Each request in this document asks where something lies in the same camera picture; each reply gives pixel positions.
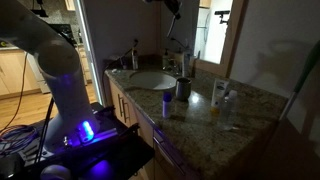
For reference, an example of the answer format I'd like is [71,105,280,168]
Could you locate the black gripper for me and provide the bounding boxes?
[163,0,181,19]

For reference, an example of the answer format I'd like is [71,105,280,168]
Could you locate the blue white toothbrush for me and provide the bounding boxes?
[166,16,176,38]

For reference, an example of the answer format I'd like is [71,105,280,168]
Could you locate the silver metal cup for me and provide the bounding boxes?
[175,77,191,101]

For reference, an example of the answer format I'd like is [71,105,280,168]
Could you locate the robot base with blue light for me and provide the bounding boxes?
[0,104,154,180]

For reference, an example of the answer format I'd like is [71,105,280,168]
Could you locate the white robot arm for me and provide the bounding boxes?
[0,0,100,153]

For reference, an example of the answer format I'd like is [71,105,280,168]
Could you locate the white electric toothbrush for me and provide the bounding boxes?
[182,47,190,77]

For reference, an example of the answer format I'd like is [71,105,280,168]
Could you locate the wood framed mirror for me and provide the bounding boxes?
[159,0,249,77]

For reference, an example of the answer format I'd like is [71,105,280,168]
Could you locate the green soap pump bottle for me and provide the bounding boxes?
[162,48,169,70]

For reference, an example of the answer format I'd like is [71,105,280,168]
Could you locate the silver orange-capped spray can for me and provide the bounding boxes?
[131,48,138,70]

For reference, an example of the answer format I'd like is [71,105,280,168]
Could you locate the chrome faucet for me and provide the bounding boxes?
[168,58,182,75]

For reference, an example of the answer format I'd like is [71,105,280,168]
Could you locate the white oval sink basin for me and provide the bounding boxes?
[130,71,176,90]

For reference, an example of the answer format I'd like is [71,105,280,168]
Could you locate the white yellow-capped cream tube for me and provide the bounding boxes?
[211,78,229,114]

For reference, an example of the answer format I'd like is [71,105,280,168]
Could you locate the white blue-capped bottle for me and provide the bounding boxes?
[162,92,172,119]

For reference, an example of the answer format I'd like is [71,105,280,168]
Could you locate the clear plastic bottle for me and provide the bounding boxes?
[218,90,238,131]

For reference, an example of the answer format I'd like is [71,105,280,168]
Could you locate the wooden vanity cabinet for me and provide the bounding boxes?
[109,80,199,180]

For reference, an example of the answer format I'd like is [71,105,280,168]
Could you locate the left cabinet door handle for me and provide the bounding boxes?
[117,94,123,117]

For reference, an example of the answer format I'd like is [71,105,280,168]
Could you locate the cabinet door handle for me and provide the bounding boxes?
[117,94,123,117]
[122,99,130,125]

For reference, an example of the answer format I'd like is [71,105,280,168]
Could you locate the right cabinet door handle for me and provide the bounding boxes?
[122,99,130,125]

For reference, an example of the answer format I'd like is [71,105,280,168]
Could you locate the green broom handle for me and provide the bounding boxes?
[279,40,320,121]

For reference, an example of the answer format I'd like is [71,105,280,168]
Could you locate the coiled cables on floor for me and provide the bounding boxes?
[0,123,40,158]

